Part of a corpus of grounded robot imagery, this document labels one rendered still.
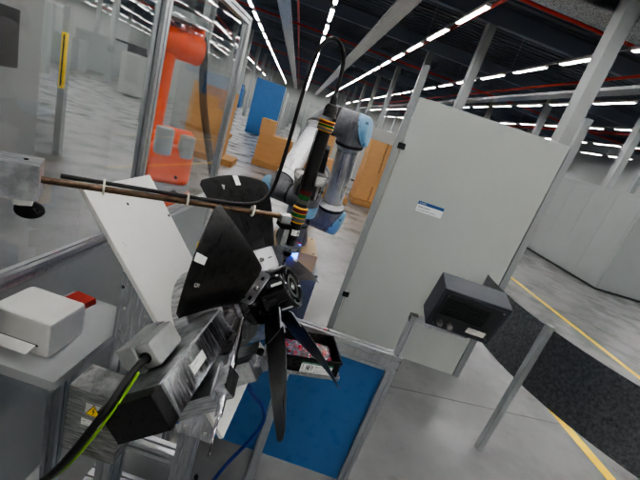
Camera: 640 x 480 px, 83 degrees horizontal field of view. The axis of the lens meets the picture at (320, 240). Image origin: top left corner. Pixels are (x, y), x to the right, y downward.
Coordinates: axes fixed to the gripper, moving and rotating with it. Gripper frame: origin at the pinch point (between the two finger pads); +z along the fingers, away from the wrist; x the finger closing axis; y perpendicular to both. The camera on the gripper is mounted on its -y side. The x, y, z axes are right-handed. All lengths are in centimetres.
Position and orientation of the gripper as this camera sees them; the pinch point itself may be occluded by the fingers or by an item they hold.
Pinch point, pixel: (308, 178)
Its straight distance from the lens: 96.9
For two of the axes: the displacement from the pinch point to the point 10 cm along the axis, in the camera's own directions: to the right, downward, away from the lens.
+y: -3.0, 9.1, 3.0
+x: -9.5, -3.2, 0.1
